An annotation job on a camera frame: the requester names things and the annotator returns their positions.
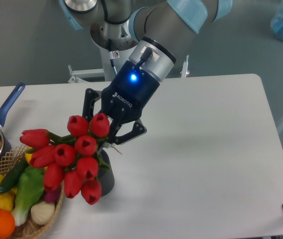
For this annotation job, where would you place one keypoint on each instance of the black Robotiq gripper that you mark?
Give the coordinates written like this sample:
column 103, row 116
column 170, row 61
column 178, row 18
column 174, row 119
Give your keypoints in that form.
column 127, row 94

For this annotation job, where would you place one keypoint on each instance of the red tulip bouquet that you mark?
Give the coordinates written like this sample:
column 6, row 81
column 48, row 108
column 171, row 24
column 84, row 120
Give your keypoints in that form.
column 72, row 160

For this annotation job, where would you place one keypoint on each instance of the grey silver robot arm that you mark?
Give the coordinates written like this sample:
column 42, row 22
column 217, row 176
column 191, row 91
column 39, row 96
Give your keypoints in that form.
column 138, row 50

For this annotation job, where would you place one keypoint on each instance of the dark grey ribbed vase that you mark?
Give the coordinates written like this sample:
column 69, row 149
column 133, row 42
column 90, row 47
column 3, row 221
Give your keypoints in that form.
column 106, row 176

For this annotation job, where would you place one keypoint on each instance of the yellow squash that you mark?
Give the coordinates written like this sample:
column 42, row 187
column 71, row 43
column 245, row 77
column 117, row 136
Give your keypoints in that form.
column 28, row 154

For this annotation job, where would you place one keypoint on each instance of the purple red radish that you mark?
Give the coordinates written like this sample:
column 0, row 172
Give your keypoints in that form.
column 52, row 196

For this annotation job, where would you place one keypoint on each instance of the green bok choy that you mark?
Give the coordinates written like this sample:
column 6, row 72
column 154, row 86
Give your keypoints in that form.
column 29, row 191

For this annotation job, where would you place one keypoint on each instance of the dark green cucumber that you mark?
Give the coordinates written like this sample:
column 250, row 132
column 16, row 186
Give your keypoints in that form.
column 12, row 177

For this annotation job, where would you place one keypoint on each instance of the white garlic bulb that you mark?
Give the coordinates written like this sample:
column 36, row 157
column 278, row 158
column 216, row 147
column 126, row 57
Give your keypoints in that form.
column 42, row 212

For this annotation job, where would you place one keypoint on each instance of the woven wicker basket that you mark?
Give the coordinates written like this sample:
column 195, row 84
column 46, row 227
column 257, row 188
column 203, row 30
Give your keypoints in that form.
column 30, row 229

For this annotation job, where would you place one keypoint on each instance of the orange fruit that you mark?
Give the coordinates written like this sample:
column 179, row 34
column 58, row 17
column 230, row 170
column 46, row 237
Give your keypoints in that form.
column 7, row 224

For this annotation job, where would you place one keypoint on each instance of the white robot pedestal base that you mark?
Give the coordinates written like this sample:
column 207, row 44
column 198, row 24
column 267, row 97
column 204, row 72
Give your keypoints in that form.
column 109, row 60

